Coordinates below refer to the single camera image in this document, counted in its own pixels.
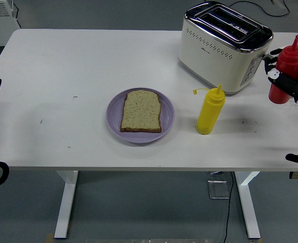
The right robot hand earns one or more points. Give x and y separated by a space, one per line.
287 84

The red squeeze bottle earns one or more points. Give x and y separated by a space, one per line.
289 62

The slice of bread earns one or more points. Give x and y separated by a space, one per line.
141 111

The cream and chrome toaster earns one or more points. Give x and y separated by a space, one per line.
209 60

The yellow squeeze bottle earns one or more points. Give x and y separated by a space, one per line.
209 114

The table height control panel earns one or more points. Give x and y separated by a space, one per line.
296 175

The white table leg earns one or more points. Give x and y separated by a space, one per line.
65 202
249 202

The metal floor socket plate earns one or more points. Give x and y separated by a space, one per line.
218 189

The purple round plate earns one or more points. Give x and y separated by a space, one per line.
141 138

